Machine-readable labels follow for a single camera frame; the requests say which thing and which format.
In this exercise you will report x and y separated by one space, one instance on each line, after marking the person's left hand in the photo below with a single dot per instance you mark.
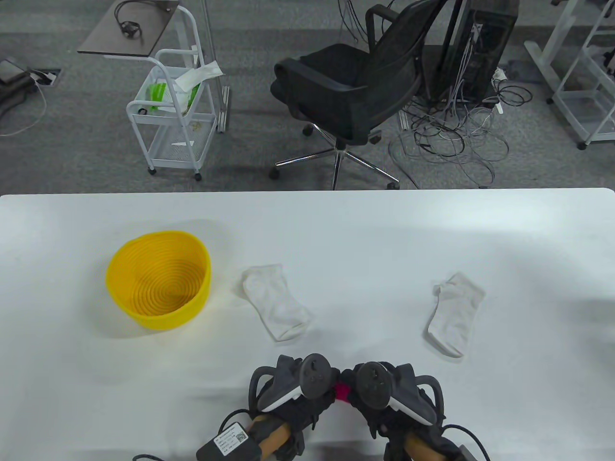
307 410

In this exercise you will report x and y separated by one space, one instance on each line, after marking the person's right hand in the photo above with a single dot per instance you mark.
384 425

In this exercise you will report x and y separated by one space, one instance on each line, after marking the white sock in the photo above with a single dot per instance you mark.
454 312
274 302

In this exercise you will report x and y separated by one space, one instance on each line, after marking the person's left forearm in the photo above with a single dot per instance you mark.
274 434

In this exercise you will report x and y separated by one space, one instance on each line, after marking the person's right forearm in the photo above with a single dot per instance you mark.
423 446

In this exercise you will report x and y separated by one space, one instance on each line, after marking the grey white left hand controller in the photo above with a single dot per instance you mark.
314 376

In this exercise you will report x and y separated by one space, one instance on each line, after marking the grey white hand controller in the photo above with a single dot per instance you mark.
374 385
314 376

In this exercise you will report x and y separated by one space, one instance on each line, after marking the grey white right hand controller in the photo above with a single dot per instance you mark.
374 385

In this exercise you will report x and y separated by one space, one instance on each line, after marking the black labelled wrist box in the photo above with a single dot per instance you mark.
228 442

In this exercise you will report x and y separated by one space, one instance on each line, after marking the black plain wrist box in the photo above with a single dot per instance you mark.
466 454

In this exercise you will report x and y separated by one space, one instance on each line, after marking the yellow ribbed basket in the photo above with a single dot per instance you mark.
158 288

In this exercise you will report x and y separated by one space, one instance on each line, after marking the black office chair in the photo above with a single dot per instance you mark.
336 91

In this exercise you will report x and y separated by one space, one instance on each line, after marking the green white packet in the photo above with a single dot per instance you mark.
156 93

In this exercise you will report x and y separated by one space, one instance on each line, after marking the white power strip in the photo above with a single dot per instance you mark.
499 74

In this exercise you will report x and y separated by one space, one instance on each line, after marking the black computer tower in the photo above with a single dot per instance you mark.
485 48

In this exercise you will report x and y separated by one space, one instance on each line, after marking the dark top side table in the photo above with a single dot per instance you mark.
108 41

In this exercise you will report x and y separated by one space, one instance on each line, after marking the floor socket box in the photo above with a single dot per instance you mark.
45 77

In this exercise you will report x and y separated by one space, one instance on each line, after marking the black device on floor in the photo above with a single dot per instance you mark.
9 69

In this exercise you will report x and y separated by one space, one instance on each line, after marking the grey metal stand post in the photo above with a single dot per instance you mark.
223 108

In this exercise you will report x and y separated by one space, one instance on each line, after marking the white desk leg frame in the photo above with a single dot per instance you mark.
545 60

